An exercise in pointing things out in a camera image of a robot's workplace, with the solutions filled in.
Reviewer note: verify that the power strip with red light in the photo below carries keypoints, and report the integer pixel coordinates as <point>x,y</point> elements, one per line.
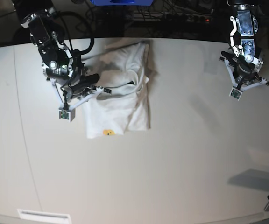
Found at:
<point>190,18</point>

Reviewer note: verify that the white label strip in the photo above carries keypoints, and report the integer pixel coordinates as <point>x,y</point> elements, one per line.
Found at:
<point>54,218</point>

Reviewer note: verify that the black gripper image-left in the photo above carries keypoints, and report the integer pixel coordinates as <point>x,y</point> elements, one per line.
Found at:
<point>76,84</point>

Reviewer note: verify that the blue box at top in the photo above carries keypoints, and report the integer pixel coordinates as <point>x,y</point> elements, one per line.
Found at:
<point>122,2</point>

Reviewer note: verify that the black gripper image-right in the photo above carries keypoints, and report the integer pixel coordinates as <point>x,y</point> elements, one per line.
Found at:
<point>239,63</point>

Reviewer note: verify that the white printed T-shirt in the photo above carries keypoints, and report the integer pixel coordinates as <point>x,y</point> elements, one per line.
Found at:
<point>123,71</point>

